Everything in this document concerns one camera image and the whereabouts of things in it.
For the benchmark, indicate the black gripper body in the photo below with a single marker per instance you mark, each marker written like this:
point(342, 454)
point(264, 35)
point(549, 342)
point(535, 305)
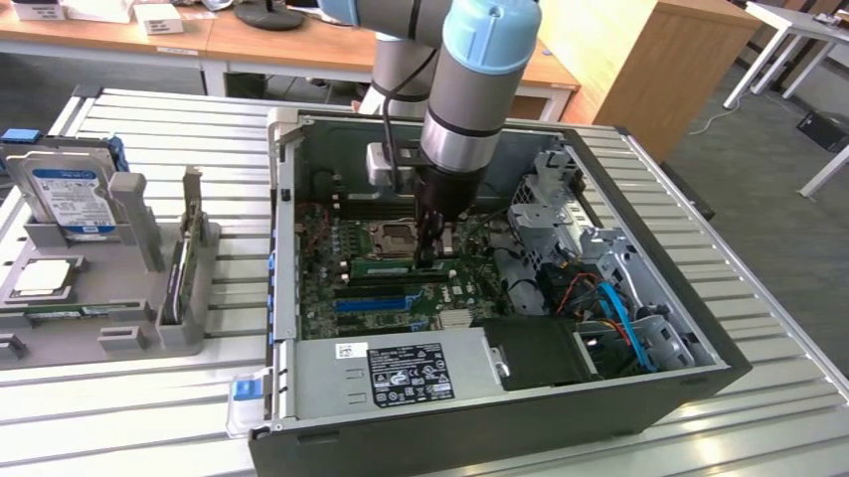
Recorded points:
point(447, 191)

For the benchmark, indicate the metal disk bay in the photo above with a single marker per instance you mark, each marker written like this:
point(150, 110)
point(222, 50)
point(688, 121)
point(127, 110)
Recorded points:
point(617, 258)

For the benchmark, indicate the grey power supply unit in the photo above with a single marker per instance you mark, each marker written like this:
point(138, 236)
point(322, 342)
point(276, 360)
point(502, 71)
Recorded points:
point(318, 382)

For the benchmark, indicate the black box on floor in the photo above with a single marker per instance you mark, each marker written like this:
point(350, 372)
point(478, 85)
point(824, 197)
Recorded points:
point(825, 130)

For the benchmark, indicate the blue expansion slot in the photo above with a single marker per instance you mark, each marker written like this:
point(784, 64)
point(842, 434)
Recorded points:
point(371, 303)

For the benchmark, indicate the clear case latch blue tab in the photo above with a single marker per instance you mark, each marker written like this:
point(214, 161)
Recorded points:
point(242, 402)

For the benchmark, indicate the wooden cabinet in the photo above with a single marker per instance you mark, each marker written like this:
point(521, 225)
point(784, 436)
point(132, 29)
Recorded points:
point(664, 74)

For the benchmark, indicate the black open PC case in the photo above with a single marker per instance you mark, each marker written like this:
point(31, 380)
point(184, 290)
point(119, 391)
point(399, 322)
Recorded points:
point(530, 437)

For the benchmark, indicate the hard disk blue rails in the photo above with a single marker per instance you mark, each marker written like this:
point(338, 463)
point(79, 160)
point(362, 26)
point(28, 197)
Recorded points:
point(79, 144)

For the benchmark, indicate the green motherboard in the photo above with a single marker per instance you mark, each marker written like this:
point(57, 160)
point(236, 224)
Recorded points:
point(478, 293)

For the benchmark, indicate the white cardboard box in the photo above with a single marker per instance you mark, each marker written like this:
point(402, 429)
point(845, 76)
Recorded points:
point(159, 20)
point(40, 9)

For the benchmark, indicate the white table leg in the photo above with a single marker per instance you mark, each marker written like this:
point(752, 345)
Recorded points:
point(825, 171)

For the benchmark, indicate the white table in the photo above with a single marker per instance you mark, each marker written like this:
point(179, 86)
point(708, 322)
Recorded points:
point(789, 20)

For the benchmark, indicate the black monitor stand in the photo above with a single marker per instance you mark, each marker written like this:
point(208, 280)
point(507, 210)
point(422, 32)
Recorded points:
point(268, 17)

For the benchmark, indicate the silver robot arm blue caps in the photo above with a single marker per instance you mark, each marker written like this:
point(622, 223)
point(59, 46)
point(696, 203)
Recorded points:
point(467, 99)

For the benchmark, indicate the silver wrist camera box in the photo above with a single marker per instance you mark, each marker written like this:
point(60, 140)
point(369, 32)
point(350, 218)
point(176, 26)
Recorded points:
point(383, 164)

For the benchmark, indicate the green RAM stick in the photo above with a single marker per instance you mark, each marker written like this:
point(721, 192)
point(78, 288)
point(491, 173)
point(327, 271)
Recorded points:
point(385, 268)
point(86, 311)

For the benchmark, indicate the silver chipset heatsink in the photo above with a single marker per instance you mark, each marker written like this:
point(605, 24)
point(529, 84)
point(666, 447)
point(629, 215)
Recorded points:
point(453, 320)

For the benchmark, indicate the CPU socket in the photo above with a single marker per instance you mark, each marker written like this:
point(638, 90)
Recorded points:
point(393, 239)

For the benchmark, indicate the grey parts rack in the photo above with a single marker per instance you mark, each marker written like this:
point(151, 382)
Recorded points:
point(132, 343)

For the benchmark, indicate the hard disk blue label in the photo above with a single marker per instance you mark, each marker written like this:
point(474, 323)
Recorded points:
point(65, 194)

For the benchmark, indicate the wooden desk white frame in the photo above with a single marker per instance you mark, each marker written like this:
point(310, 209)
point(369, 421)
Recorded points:
point(291, 45)

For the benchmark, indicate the black RAM slot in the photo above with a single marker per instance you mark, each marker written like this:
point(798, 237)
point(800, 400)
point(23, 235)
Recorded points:
point(391, 281)

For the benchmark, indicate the silver CPU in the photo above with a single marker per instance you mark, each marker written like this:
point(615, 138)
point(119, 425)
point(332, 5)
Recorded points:
point(43, 275)

